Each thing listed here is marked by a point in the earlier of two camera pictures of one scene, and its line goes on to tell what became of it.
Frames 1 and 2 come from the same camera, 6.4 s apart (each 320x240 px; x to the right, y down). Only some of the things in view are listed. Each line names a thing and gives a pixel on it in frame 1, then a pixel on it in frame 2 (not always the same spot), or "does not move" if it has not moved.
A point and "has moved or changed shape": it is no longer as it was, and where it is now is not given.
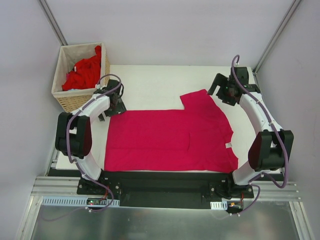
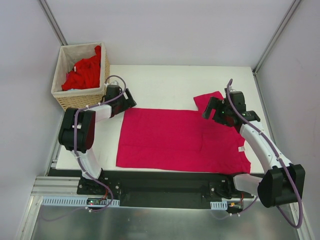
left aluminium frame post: (48, 14) does not move
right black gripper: (222, 85) to (215, 109)
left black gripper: (117, 108) to (127, 100)
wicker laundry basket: (81, 69) does not move
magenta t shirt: (197, 138) has moved or changed shape
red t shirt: (86, 73) does not move
